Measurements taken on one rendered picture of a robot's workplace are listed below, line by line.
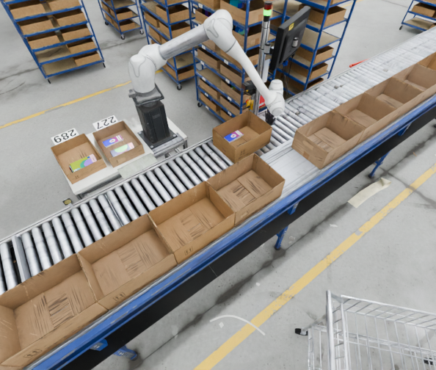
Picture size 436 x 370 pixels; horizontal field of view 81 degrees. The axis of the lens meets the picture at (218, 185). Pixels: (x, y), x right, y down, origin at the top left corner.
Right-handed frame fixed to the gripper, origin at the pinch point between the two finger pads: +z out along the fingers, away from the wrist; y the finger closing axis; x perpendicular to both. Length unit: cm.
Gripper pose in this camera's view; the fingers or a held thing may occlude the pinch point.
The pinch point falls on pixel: (269, 127)
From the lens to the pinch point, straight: 223.7
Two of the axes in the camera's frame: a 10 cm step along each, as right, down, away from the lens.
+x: -8.1, 4.7, -3.5
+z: 0.1, 6.1, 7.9
